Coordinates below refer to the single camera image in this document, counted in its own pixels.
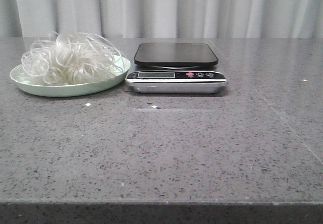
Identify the white vermicelli noodle bundle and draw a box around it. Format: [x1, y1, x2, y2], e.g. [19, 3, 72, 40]
[21, 32, 126, 85]

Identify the digital kitchen scale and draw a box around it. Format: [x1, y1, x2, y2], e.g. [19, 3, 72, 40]
[125, 42, 229, 94]

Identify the light green plate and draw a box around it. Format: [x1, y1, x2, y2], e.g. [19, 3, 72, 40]
[10, 55, 131, 97]

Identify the white curtain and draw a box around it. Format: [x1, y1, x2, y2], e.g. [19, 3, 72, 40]
[1, 0, 322, 38]

